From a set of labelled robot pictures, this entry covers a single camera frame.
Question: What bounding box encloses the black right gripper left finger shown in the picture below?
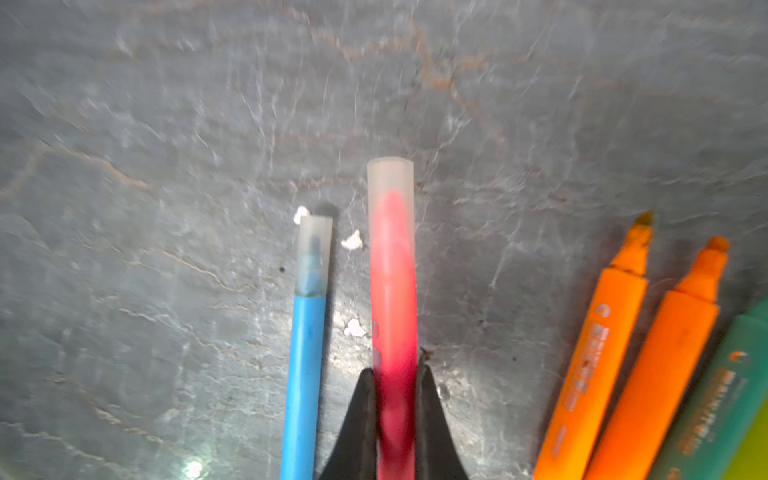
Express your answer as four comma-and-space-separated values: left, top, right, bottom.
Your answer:
319, 368, 377, 480

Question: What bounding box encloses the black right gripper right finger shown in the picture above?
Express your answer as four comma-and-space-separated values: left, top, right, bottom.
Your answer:
415, 353, 468, 480

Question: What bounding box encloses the light blue marker pen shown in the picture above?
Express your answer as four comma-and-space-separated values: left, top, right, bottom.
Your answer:
280, 215, 333, 479

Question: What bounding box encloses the dark orange marker pen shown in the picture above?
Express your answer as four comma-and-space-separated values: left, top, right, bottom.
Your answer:
532, 211, 654, 480

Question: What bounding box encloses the red marker pen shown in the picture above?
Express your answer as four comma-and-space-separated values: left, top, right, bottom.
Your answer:
367, 157, 418, 479

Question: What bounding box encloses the teal green marker pen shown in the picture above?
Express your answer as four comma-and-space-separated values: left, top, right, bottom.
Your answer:
648, 300, 767, 480

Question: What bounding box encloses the lime green marker pen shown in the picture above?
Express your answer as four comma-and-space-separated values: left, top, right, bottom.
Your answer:
722, 402, 768, 480

